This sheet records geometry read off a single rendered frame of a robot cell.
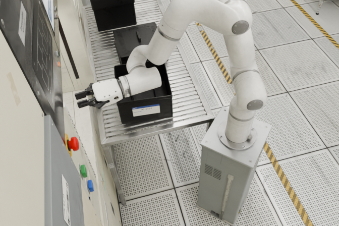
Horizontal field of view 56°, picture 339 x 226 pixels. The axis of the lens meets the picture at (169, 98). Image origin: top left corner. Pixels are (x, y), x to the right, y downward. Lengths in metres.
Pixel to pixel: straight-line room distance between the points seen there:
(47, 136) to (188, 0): 0.60
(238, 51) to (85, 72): 0.83
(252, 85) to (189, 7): 0.43
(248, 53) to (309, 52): 2.29
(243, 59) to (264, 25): 2.51
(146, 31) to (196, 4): 1.08
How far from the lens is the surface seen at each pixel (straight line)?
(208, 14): 1.03
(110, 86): 1.25
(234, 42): 1.16
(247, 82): 1.30
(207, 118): 1.69
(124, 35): 2.07
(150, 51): 1.15
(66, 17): 1.48
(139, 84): 1.24
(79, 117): 1.63
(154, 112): 1.64
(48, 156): 0.68
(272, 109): 2.82
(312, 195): 2.47
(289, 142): 2.65
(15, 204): 0.49
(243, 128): 1.51
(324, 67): 3.34
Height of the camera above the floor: 2.09
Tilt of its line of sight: 48 degrees down
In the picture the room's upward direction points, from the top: 3 degrees counter-clockwise
